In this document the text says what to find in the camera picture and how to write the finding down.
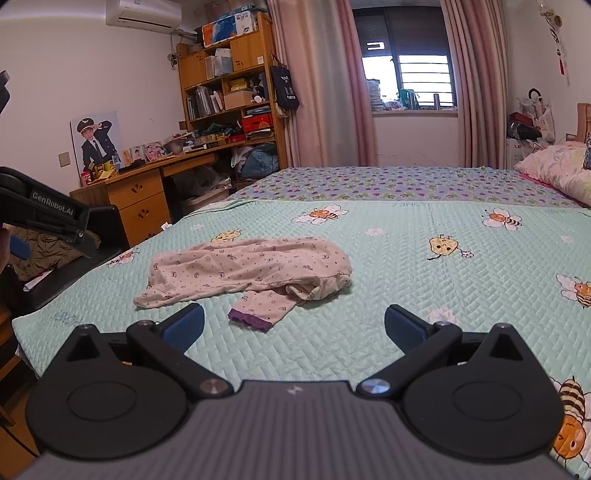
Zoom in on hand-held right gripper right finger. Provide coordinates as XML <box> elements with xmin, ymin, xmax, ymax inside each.
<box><xmin>355</xmin><ymin>304</ymin><xmax>532</xmax><ymax>400</ymax></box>

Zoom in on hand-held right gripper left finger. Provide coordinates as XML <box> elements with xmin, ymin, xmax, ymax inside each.
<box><xmin>60</xmin><ymin>302</ymin><xmax>235</xmax><ymax>400</ymax></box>

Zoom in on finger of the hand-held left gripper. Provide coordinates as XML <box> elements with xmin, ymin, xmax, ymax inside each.
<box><xmin>9</xmin><ymin>234</ymin><xmax>33</xmax><ymax>262</ymax></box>
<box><xmin>48</xmin><ymin>210</ymin><xmax>99</xmax><ymax>259</ymax></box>

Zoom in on pink printed pajama top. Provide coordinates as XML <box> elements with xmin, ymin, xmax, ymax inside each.
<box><xmin>134</xmin><ymin>236</ymin><xmax>352</xmax><ymax>333</ymax></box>

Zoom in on olive jacket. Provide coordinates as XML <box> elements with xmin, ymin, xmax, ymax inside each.
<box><xmin>9</xmin><ymin>231</ymin><xmax>101</xmax><ymax>282</ymax></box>

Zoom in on black chair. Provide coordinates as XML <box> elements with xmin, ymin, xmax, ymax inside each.
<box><xmin>14</xmin><ymin>205</ymin><xmax>130</xmax><ymax>315</ymax></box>

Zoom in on green bee print quilt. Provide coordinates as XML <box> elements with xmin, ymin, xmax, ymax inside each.
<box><xmin>11</xmin><ymin>198</ymin><xmax>591</xmax><ymax>480</ymax></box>

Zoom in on wooden desk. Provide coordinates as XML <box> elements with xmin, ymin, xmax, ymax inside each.
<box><xmin>69</xmin><ymin>152</ymin><xmax>220</xmax><ymax>250</ymax></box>

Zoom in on photo frames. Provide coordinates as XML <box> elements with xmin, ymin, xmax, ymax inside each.
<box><xmin>129</xmin><ymin>141</ymin><xmax>169</xmax><ymax>164</ymax></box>

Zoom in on clear plastic bag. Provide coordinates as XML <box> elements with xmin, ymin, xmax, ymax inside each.
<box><xmin>180</xmin><ymin>166</ymin><xmax>232</xmax><ymax>215</ymax></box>

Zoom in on purple floral bed sheet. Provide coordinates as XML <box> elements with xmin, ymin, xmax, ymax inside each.
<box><xmin>226</xmin><ymin>166</ymin><xmax>587</xmax><ymax>209</ymax></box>

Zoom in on blue cloth bag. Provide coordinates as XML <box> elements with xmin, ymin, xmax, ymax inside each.
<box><xmin>231</xmin><ymin>143</ymin><xmax>280</xmax><ymax>178</ymax></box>

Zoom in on red box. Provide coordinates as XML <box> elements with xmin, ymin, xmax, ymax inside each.
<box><xmin>241</xmin><ymin>114</ymin><xmax>273</xmax><ymax>134</ymax></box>

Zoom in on cardboard box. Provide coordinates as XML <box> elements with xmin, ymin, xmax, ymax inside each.
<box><xmin>224</xmin><ymin>90</ymin><xmax>254</xmax><ymax>110</ymax></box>

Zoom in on white air conditioner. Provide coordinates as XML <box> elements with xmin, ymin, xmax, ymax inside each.
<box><xmin>105</xmin><ymin>0</ymin><xmax>182</xmax><ymax>32</ymax></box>

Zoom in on pink floral pillow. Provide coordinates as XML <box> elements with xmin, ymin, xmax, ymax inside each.
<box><xmin>514</xmin><ymin>141</ymin><xmax>591</xmax><ymax>207</ymax></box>

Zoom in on pile of bags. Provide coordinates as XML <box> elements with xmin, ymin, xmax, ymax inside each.
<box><xmin>505</xmin><ymin>88</ymin><xmax>557</xmax><ymax>153</ymax></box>

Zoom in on wooden bookshelf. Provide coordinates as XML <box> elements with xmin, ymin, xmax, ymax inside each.
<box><xmin>176</xmin><ymin>11</ymin><xmax>289</xmax><ymax>169</ymax></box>

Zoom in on navy tote bag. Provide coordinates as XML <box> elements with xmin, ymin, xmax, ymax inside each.
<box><xmin>270</xmin><ymin>55</ymin><xmax>300</xmax><ymax>112</ymax></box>

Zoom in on pink curtain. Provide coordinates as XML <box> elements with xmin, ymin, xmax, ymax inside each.
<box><xmin>265</xmin><ymin>0</ymin><xmax>377</xmax><ymax>169</ymax></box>
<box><xmin>438</xmin><ymin>0</ymin><xmax>520</xmax><ymax>169</ymax></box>

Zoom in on blue and white carton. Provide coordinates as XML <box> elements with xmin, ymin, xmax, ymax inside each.
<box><xmin>202</xmin><ymin>4</ymin><xmax>259</xmax><ymax>47</ymax></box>

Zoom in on wooden headboard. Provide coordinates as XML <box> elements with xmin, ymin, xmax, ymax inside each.
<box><xmin>566</xmin><ymin>102</ymin><xmax>591</xmax><ymax>144</ymax></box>

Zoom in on window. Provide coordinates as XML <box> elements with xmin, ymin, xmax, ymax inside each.
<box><xmin>353</xmin><ymin>7</ymin><xmax>460</xmax><ymax>112</ymax></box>

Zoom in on wall poster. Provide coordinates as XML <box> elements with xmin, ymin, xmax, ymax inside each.
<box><xmin>70</xmin><ymin>111</ymin><xmax>124</xmax><ymax>180</ymax></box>

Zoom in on hanging wall ornament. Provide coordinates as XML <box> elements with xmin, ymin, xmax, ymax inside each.
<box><xmin>538</xmin><ymin>0</ymin><xmax>571</xmax><ymax>86</ymax></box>

